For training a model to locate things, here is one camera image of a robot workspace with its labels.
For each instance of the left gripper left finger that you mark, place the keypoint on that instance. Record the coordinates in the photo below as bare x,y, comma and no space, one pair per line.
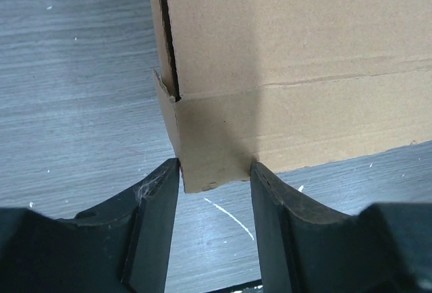
120,245

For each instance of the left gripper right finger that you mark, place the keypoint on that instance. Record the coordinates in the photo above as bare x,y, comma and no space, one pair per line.
306,246

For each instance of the brown cardboard box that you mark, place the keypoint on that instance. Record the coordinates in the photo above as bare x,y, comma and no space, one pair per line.
290,83

